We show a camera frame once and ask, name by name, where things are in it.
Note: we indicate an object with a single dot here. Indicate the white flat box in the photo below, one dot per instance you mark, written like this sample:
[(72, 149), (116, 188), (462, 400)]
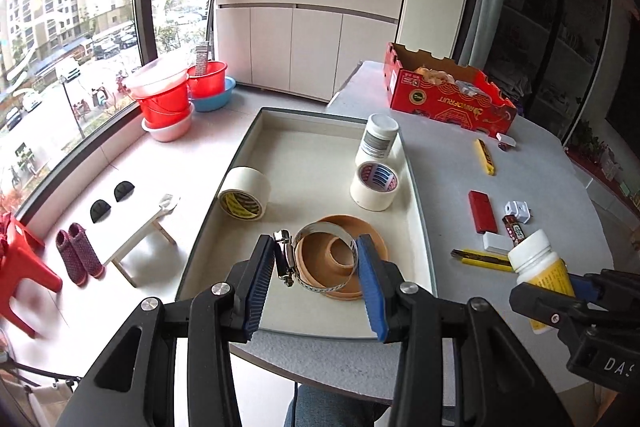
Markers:
[(495, 241)]

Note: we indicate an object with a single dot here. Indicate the beige crumpled bag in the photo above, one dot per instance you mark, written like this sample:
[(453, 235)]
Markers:
[(435, 74)]

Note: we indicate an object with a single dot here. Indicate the white eraser block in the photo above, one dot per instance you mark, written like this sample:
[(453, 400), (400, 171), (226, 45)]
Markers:
[(506, 139)]

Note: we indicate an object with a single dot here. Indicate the large red bucket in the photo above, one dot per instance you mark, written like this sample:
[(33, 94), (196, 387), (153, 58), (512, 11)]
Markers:
[(165, 107)]

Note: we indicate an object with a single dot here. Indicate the clear plastic basin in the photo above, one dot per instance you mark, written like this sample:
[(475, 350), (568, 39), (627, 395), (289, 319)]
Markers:
[(155, 79)]

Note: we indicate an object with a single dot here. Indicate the white tape roll yellow core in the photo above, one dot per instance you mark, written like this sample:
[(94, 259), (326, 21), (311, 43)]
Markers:
[(250, 182)]

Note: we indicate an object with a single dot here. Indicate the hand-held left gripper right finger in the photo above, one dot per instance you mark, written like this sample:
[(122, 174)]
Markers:
[(372, 297)]

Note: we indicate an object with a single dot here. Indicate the small wooden stool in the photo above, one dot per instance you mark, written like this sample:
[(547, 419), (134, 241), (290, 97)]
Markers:
[(135, 237)]

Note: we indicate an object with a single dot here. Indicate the white packet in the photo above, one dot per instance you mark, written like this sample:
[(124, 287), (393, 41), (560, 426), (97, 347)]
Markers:
[(467, 88)]

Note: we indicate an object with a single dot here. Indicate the small red bucket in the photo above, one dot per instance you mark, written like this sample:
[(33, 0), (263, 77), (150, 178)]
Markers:
[(212, 82)]

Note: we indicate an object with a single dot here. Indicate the white pink basin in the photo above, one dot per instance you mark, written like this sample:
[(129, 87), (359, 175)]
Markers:
[(167, 133)]

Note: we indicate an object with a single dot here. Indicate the white bottle grey label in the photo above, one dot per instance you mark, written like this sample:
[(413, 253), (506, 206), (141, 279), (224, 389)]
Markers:
[(380, 129)]

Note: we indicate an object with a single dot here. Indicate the yellow blade case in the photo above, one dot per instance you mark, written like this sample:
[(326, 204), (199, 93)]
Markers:
[(485, 157)]

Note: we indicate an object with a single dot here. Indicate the white cabinet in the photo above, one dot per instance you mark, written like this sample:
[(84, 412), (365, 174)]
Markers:
[(310, 47)]

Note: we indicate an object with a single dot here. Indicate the white bottle yellow label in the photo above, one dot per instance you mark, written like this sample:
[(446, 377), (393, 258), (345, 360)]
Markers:
[(537, 264)]

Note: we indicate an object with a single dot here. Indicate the black window frame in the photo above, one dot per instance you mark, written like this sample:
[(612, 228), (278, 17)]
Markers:
[(141, 7)]

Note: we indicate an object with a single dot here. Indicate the yellow black utility knife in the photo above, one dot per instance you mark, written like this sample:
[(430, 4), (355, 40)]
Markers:
[(475, 258)]

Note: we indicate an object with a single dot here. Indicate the maroon knitted slipper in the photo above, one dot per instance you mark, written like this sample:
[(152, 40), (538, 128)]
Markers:
[(70, 259), (85, 249)]

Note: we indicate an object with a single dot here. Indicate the person's leg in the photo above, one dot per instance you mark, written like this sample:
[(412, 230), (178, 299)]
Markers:
[(330, 407)]

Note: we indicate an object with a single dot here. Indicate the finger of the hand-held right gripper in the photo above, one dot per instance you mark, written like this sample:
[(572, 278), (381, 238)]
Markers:
[(600, 287), (537, 302)]

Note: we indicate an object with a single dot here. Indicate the grey rimmed shallow tray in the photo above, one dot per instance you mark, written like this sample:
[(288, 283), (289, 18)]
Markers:
[(310, 167)]

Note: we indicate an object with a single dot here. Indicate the dark glass door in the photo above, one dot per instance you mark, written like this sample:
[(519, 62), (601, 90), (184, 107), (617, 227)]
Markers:
[(550, 32)]

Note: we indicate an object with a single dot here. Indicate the clothes drying rack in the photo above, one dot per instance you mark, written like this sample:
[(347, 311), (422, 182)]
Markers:
[(45, 376)]

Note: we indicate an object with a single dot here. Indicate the brown candy bar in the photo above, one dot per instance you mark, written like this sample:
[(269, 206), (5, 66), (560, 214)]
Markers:
[(514, 228)]

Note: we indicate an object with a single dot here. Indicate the red flat box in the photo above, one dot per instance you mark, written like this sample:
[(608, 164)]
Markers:
[(481, 211)]

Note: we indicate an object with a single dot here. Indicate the white electrical plug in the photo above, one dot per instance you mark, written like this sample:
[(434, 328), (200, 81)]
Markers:
[(516, 210)]

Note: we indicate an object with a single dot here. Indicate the red plastic stool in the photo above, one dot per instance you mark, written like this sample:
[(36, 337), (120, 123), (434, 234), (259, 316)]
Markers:
[(20, 267)]

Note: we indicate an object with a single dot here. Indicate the metal grater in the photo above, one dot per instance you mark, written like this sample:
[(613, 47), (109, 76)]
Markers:
[(202, 57)]

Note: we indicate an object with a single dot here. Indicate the blue basin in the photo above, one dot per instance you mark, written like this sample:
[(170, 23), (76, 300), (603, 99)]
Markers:
[(220, 99)]

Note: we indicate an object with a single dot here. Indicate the red cardboard fruit box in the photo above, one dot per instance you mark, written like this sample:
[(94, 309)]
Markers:
[(440, 99)]

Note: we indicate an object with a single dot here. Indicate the white tape roll blue core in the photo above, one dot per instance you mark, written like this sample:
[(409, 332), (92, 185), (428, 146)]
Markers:
[(367, 199)]

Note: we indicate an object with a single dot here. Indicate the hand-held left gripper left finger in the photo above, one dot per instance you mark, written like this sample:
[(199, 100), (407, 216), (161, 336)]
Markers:
[(257, 287)]

